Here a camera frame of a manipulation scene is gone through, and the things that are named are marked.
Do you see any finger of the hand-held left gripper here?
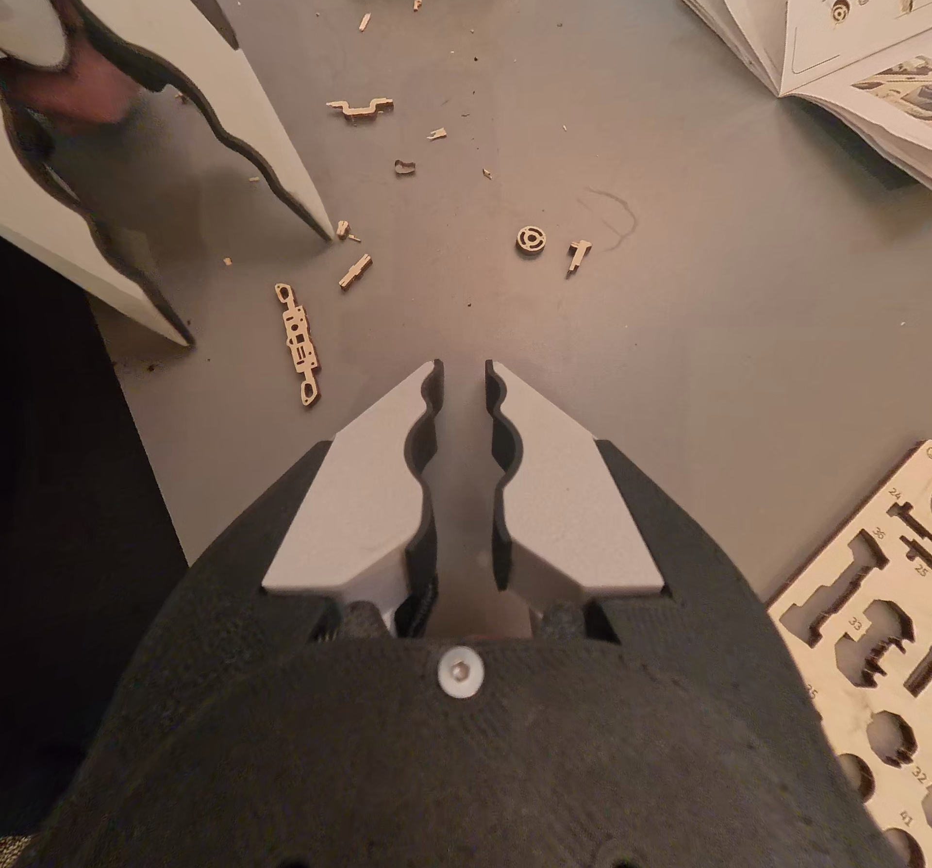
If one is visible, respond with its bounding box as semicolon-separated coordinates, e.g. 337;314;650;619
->
64;0;336;243
0;96;195;350

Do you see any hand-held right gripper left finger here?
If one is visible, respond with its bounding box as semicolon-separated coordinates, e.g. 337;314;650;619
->
261;359;445;637

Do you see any slender wooden frame part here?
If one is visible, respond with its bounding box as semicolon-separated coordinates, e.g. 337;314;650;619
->
274;283;323;408

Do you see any thin wooden parts sheet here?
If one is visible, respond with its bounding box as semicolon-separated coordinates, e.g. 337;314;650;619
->
766;440;932;868

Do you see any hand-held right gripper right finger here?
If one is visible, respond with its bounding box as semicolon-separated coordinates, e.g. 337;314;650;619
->
483;359;665;637

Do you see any person's left hand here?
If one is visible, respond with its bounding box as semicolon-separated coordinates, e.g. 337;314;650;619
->
13;29;151;135

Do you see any small open instruction booklet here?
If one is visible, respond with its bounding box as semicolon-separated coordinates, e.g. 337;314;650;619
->
676;0;932;192

